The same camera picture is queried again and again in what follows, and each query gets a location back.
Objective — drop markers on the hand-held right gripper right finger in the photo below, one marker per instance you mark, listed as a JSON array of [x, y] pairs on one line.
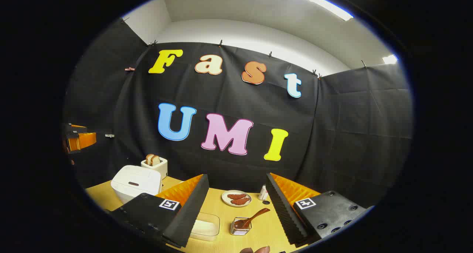
[[282, 208]]

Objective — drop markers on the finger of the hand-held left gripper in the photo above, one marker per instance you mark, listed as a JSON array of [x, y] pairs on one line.
[[83, 141], [78, 127]]

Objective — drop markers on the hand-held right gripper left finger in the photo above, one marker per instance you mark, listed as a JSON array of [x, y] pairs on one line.
[[192, 208]]

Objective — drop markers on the white rice heap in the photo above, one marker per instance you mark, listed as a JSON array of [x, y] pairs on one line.
[[204, 229]]

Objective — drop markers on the brown wooden spoon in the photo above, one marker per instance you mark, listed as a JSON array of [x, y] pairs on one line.
[[258, 213]]

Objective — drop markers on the white rice cooker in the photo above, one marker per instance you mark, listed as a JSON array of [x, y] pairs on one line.
[[135, 179]]

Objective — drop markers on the clear plastic container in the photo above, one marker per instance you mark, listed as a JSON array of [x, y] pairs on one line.
[[207, 218]]

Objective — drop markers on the small clear bottle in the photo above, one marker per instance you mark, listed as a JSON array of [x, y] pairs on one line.
[[263, 194]]

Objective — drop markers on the white round plate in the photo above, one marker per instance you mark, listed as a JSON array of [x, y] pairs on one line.
[[225, 198]]

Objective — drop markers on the red meat piece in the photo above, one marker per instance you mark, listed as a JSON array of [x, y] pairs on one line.
[[240, 201], [236, 196]]

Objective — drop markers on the white toaster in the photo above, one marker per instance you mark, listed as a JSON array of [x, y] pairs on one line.
[[161, 168]]

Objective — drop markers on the toast bread slice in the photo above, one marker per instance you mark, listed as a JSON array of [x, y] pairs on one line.
[[156, 160], [148, 158]]

